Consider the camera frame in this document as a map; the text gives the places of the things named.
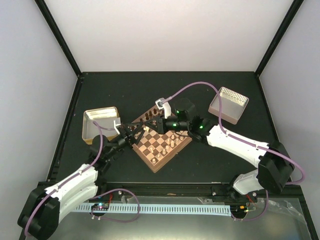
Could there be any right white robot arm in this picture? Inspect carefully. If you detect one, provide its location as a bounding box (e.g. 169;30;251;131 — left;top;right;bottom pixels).
144;98;294;202

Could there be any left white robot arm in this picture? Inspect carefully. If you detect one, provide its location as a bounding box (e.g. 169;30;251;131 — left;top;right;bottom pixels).
17;121;145;240

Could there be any wooden chess board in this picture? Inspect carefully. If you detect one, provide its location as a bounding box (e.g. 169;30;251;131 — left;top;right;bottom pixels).
133;105;192;173

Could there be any left circuit board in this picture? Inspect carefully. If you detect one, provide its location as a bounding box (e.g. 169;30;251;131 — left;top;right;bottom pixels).
91;202;109;211

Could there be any circuit board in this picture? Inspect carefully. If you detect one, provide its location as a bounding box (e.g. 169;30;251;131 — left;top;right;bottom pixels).
91;202;109;211
230;205;257;213

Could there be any right circuit board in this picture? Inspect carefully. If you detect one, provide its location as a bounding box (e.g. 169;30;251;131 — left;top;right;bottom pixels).
230;205;257;213

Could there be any silver metal tray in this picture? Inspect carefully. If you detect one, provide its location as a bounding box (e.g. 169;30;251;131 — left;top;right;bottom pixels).
82;106;121;145

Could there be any pink patterned metal tin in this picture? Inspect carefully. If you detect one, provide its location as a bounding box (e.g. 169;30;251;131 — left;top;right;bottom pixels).
218;87;249;125

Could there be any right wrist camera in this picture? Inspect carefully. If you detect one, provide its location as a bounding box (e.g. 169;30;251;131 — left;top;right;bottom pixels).
155;97;172;119

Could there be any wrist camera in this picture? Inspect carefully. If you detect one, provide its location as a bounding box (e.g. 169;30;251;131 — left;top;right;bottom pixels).
113;118;122;135
155;97;172;119

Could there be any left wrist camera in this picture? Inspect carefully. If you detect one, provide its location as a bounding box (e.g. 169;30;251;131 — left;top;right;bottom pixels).
113;118;122;135

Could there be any black mounting rail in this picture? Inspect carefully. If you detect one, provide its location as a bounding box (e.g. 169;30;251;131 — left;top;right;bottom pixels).
99;182;301;201

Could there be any light blue slotted cable duct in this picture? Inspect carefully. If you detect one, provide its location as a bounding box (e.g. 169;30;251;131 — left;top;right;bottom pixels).
73;202;232;217

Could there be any black frame post left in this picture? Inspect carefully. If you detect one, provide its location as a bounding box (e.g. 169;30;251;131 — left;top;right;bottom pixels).
34;0;82;77

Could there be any black frame post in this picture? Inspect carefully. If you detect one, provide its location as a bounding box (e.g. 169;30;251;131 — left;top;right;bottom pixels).
34;0;82;77
255;0;304;77

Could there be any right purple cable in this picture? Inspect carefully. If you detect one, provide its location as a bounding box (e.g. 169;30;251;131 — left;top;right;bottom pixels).
164;81;307;222

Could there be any black frame post right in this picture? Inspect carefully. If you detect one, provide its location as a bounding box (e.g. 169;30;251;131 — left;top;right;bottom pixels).
255;0;304;77

